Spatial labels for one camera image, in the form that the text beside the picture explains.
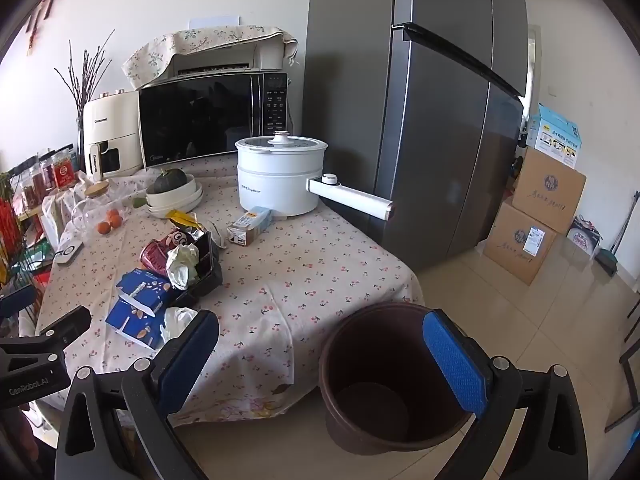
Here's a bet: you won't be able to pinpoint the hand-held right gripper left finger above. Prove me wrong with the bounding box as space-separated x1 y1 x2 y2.
54 310 221 480

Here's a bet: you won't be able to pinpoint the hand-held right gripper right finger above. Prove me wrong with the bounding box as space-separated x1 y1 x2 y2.
421 309 592 480

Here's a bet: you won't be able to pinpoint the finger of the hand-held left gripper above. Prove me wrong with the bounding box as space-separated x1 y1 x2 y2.
35 305 93 356
0 284 37 320

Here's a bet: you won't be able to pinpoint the tissue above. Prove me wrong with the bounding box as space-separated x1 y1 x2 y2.
166 245 201 291
159 306 200 344

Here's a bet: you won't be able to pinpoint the blue snack packet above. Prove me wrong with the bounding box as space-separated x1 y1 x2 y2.
116 268 174 307
105 300 169 349

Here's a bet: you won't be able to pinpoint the black plastic food tray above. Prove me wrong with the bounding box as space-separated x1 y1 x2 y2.
172 232 224 309

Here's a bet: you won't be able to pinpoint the brown trash bin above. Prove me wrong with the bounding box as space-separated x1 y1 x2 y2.
318 302 484 456

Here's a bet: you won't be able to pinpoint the white plastic bag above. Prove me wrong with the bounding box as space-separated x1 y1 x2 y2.
40 192 76 249

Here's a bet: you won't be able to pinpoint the red cartoon drink can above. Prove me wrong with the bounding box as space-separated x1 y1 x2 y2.
141 230 201 274

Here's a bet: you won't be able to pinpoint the glass jar with wooden lid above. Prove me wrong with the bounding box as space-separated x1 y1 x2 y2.
72 182 115 247

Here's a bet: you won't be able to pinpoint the cherry print tablecloth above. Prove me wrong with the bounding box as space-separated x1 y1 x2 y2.
35 152 426 428

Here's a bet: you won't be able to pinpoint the yellow foil snack bag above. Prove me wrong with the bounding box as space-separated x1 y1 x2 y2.
166 210 212 242

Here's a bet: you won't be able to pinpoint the cardboard box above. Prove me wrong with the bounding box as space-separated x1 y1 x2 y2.
512 146 587 221
482 197 558 286

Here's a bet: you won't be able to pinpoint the milk carton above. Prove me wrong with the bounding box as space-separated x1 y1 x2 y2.
227 206 273 247

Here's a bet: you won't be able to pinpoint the white bowl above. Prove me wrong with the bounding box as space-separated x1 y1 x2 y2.
146 174 198 208
149 182 204 219

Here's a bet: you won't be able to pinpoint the green pumpkin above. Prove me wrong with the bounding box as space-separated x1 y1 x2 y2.
152 170 190 195

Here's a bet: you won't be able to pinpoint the black metal chair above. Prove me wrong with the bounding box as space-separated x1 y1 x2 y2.
604 285 640 436

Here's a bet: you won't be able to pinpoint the small printed box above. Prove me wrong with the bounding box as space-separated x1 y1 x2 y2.
567 215 603 259

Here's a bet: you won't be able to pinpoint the broom with dustpan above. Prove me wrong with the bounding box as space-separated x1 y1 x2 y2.
595 190 640 278

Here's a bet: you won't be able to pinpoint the white electric cooking pot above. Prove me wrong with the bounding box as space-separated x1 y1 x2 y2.
235 131 394 221

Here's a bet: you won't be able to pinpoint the cream air fryer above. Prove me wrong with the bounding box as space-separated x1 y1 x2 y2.
82 91 143 181

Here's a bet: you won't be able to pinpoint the dry branches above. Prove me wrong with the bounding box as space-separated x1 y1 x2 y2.
54 45 114 117

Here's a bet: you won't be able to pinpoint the black microwave oven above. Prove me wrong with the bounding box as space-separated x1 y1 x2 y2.
137 72 291 171

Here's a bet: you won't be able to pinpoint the blue and white box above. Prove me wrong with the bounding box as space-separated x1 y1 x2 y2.
527 102 583 168

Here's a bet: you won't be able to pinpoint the grey refrigerator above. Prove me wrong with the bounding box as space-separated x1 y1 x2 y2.
302 0 531 273

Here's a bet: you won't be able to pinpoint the floral dust cover cloth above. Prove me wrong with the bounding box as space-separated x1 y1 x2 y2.
122 24 300 88

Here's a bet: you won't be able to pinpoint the black wire rack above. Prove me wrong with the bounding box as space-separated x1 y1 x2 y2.
0 240 52 322

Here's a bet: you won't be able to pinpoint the red wall hanging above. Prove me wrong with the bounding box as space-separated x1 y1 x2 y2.
24 0 69 37

